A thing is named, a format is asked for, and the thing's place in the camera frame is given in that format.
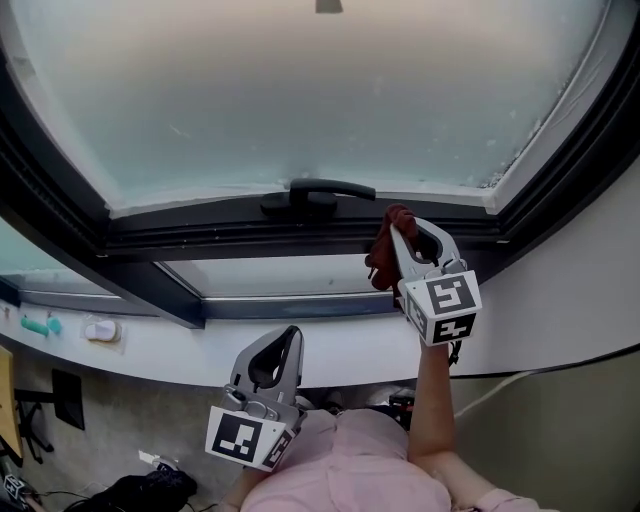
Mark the dark fixed window frame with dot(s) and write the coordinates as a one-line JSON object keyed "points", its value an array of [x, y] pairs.
{"points": [[155, 295]]}

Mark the small black box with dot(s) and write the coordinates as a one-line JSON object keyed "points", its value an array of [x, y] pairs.
{"points": [[401, 401]]}

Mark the small low glass pane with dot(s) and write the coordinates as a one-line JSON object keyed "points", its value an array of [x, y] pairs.
{"points": [[280, 275]]}

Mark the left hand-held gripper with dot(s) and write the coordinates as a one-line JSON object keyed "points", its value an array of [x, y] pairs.
{"points": [[235, 435]]}

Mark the frosted hinged window sash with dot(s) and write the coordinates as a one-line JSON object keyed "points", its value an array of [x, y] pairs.
{"points": [[300, 100]]}

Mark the white window sill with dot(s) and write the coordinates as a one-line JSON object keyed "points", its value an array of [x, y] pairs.
{"points": [[340, 350]]}

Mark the person's pink shirt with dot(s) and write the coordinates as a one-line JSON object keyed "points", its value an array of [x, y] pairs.
{"points": [[350, 465]]}

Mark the black bag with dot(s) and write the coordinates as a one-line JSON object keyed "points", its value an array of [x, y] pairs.
{"points": [[140, 492]]}

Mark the bagged white slipper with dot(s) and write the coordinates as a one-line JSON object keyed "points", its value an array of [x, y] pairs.
{"points": [[102, 330]]}

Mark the teal tube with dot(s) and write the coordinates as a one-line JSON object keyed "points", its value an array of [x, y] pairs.
{"points": [[34, 326]]}

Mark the small teal cap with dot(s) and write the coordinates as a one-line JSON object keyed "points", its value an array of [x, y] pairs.
{"points": [[54, 327]]}

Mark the person's right forearm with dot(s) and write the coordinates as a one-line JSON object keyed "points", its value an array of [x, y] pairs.
{"points": [[430, 410]]}

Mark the person's left forearm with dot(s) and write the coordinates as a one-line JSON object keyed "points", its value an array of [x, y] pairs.
{"points": [[240, 492]]}

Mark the person's dark shoe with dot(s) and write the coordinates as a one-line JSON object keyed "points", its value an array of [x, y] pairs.
{"points": [[334, 402]]}

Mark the dark red cloth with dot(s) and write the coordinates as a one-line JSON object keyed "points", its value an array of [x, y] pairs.
{"points": [[382, 255]]}

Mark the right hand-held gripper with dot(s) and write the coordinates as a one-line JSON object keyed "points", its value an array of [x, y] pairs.
{"points": [[450, 305]]}

